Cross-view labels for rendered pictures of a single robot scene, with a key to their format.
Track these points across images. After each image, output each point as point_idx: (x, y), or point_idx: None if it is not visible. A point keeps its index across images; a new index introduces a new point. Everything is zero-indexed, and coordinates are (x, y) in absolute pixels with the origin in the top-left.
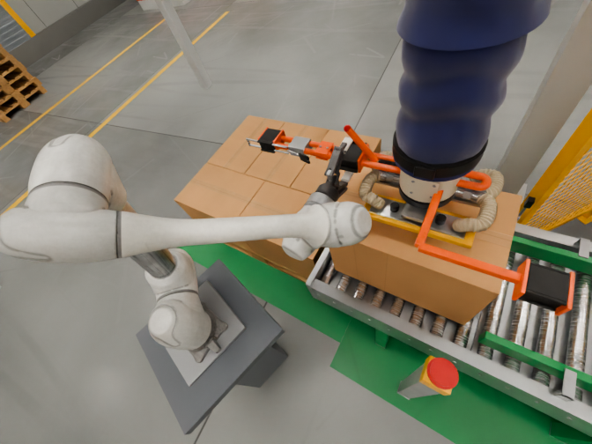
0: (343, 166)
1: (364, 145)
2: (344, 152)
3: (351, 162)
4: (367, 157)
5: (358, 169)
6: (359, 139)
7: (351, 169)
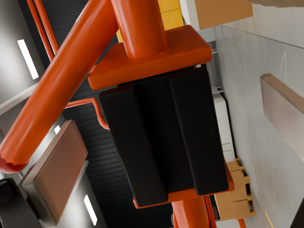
0: (191, 170)
1: (49, 67)
2: (25, 189)
3: (111, 124)
4: (111, 29)
5: (174, 62)
6: (30, 96)
7: (186, 119)
